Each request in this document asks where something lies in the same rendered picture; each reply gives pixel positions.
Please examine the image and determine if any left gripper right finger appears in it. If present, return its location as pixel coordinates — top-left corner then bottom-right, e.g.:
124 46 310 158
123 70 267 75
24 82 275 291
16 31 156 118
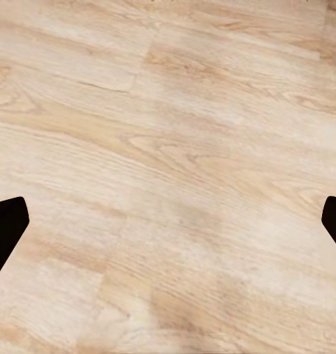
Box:
321 196 336 242

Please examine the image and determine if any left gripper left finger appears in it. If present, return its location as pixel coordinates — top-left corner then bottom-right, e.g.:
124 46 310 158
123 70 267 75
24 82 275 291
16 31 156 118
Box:
0 196 29 270

